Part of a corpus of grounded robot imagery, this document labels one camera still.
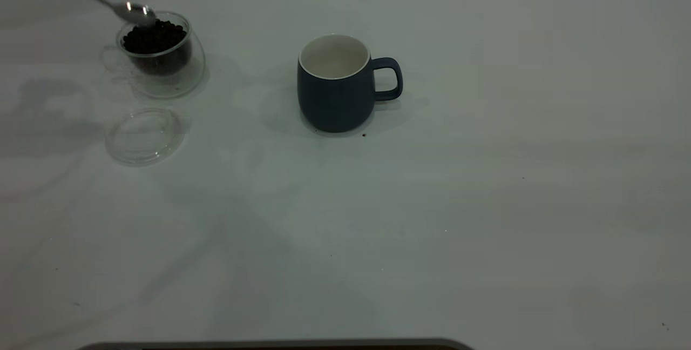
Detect dark blue grey ceramic mug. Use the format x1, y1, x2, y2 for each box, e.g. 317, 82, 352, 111
296, 34, 404, 133

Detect dark coffee beans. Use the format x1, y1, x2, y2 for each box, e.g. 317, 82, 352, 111
121, 18, 193, 75

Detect clear glass lid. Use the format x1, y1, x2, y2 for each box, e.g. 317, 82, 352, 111
104, 107, 185, 166

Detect clear double wall glass cup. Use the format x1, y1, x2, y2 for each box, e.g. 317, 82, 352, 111
101, 11, 207, 99

